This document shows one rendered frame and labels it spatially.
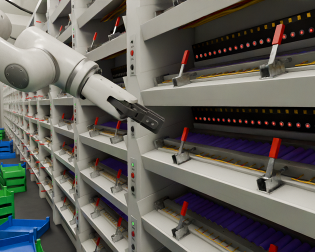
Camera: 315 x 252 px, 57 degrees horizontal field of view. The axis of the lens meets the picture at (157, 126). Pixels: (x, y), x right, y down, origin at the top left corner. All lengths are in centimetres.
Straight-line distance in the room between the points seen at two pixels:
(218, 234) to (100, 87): 43
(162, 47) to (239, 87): 43
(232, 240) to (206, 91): 33
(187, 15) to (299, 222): 48
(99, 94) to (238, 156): 32
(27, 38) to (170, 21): 33
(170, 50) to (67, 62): 41
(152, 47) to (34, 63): 43
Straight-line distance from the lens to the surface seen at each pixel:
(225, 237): 72
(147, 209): 93
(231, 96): 57
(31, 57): 57
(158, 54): 91
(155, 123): 58
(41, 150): 293
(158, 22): 81
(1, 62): 59
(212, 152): 71
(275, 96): 50
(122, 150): 100
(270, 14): 79
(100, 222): 139
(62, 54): 62
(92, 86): 58
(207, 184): 63
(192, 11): 69
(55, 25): 228
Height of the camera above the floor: 88
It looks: 4 degrees down
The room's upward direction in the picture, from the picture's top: straight up
